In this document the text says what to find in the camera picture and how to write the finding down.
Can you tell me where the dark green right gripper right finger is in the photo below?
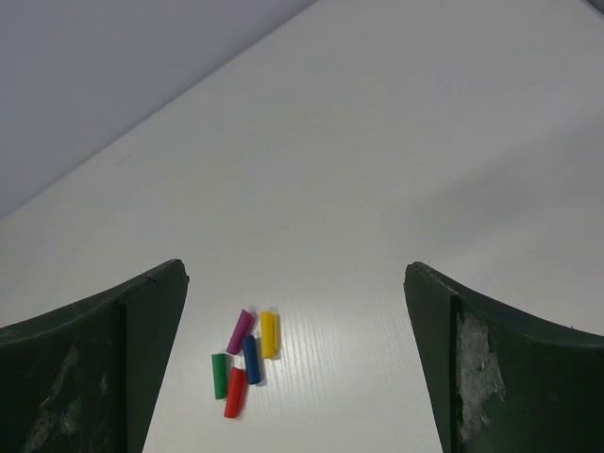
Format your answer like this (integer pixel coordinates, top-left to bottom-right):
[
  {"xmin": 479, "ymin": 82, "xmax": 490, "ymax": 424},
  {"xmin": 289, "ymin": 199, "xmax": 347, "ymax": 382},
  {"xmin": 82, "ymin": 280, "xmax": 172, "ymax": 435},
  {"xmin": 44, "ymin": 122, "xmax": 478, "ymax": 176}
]
[{"xmin": 404, "ymin": 261, "xmax": 603, "ymax": 452}]

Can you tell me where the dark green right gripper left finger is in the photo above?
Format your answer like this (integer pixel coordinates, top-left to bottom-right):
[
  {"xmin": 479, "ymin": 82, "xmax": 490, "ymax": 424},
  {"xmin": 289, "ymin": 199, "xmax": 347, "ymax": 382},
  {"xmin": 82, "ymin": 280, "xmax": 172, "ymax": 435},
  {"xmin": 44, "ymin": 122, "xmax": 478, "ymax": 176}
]
[{"xmin": 1, "ymin": 260, "xmax": 190, "ymax": 452}]

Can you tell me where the green pen cap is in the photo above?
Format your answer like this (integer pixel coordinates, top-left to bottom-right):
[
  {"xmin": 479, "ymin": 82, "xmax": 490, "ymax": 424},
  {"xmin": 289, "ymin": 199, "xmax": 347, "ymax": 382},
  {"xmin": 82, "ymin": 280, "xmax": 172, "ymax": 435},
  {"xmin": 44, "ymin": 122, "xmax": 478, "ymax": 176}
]
[{"xmin": 211, "ymin": 353, "xmax": 227, "ymax": 399}]

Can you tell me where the yellow pen cap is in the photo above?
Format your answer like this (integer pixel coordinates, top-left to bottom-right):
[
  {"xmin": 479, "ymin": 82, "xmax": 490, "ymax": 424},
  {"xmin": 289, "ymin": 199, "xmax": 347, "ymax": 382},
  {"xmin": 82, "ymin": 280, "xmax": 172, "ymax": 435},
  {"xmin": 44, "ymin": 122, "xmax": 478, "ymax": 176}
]
[{"xmin": 260, "ymin": 311, "xmax": 279, "ymax": 359}]

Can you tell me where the red pen cap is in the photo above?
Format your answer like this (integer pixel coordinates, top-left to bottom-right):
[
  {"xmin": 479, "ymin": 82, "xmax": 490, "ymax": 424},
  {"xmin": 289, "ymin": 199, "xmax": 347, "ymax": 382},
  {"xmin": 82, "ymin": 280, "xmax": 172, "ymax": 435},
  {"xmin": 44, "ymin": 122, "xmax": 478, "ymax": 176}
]
[{"xmin": 224, "ymin": 367, "xmax": 247, "ymax": 419}]

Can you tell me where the purple pen cap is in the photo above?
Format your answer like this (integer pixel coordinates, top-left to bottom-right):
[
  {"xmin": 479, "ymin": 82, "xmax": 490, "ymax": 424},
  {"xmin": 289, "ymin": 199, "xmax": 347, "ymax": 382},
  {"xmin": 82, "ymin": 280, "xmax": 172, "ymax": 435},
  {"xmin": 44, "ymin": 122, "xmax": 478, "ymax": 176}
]
[{"xmin": 226, "ymin": 310, "xmax": 256, "ymax": 356}]

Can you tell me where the blue pen cap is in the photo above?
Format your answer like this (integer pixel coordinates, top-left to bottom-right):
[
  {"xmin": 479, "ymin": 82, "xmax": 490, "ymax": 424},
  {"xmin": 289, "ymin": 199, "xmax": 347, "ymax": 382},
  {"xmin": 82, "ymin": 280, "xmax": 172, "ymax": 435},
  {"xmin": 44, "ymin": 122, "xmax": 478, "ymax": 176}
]
[{"xmin": 243, "ymin": 335, "xmax": 262, "ymax": 385}]

